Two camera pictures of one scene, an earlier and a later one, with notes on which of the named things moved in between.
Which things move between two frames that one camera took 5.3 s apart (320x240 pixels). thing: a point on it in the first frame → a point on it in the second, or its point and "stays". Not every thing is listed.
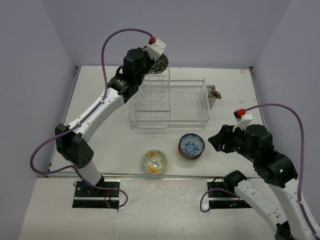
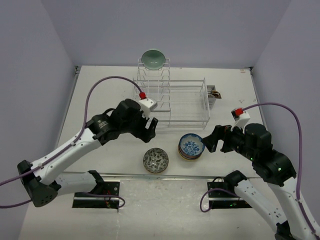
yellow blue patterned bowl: [190, 159] stays
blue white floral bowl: [191, 144] stays
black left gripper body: [148, 62] → [136, 127]
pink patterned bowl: [160, 65] → [156, 160]
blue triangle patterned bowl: [190, 159] stays
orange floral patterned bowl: [187, 156] stays
